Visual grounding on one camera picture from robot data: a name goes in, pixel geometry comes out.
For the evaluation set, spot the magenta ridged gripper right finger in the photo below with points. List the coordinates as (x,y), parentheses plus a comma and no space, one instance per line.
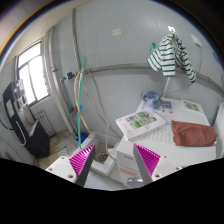
(152,166)

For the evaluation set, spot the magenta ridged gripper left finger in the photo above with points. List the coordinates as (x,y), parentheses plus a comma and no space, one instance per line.
(74,168)

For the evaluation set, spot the brown folded towel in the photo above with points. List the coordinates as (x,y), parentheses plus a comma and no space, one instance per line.
(192,135)

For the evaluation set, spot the white washing machine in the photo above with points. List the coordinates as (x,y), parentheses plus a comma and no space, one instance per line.
(161,142)

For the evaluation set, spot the white box with printed picture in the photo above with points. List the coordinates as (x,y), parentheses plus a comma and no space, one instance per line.
(139,123)

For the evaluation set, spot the black exercise machine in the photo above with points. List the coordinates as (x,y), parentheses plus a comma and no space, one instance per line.
(27,128)

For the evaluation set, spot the white radiator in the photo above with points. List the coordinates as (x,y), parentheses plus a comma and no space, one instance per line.
(41,116)

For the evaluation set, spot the blue crumpled plastic bag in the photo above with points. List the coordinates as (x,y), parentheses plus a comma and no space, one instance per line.
(152,99)

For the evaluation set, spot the colourful printed sheet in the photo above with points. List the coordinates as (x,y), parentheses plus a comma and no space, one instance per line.
(191,106)

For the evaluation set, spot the green white striped shirt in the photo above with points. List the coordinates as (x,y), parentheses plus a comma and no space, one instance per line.
(171,53)

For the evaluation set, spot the green bottle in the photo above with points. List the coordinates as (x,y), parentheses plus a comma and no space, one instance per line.
(153,47)

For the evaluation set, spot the grey horizontal wall pipe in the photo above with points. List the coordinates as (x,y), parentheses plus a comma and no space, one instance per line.
(129,66)

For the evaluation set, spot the window with white frame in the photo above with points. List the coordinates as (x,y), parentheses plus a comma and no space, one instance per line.
(30,70)

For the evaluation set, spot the white wall socket plate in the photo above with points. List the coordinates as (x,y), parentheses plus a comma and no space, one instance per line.
(116,32)

